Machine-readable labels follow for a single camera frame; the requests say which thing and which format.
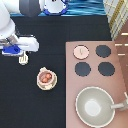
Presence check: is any large grey bowl sink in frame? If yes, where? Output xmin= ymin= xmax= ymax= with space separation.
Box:
xmin=75 ymin=87 xmax=115 ymax=128

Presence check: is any blue patterned cloth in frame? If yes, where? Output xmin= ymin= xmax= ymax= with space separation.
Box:
xmin=9 ymin=0 xmax=105 ymax=17

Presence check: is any cream round plate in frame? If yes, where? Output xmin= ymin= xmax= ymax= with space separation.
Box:
xmin=36 ymin=69 xmax=58 ymax=91

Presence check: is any pink toy stove top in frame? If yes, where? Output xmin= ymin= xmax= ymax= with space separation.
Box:
xmin=66 ymin=41 xmax=128 ymax=128

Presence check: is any pink pot lid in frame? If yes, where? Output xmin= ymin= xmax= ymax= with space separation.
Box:
xmin=73 ymin=45 xmax=89 ymax=60

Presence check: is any black burner disc front right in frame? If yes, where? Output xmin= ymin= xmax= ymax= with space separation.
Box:
xmin=98 ymin=62 xmax=115 ymax=76

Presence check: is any cream toy spatula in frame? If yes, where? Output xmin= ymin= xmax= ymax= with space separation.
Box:
xmin=19 ymin=53 xmax=29 ymax=65

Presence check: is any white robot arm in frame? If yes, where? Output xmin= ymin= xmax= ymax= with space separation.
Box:
xmin=0 ymin=0 xmax=45 ymax=56

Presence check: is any white and blue gripper body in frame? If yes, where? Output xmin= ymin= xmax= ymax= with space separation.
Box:
xmin=0 ymin=36 xmax=39 ymax=56

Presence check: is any black burner disc back right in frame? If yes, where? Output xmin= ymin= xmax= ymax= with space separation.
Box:
xmin=96 ymin=45 xmax=111 ymax=58

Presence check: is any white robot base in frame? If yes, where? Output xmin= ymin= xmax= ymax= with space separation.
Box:
xmin=44 ymin=0 xmax=67 ymax=15

